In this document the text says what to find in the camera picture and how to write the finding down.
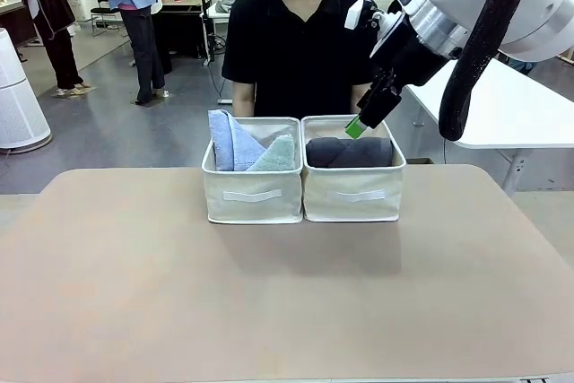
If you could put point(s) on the dark grey towel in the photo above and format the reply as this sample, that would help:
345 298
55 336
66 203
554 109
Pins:
350 152

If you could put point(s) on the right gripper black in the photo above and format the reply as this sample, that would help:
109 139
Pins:
403 55

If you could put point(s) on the blue fabric item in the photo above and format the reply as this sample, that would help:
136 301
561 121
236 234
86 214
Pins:
522 65

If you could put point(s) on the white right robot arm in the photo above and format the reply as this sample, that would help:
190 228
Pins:
529 6

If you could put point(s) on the bystander in black coat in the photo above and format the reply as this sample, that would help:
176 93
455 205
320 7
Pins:
49 6

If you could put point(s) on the blue triangle-folded towel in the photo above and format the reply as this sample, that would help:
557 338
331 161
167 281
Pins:
222 145

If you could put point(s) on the white cylindrical air purifier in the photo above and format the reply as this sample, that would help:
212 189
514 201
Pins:
18 109

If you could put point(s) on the black tripod stand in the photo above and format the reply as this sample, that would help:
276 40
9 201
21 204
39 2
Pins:
209 42

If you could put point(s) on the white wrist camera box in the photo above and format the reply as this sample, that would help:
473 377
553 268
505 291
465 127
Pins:
354 13

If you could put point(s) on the light green triangle-folded towel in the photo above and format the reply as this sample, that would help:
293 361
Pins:
278 154

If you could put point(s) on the brown background desk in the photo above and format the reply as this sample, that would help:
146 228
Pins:
179 5

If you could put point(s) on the white side table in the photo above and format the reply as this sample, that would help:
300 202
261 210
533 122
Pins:
515 109

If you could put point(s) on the person in black shirt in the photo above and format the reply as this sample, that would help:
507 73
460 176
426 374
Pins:
296 64

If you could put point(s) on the cream fabric storage box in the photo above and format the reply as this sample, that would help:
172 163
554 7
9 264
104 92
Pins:
354 208
251 203

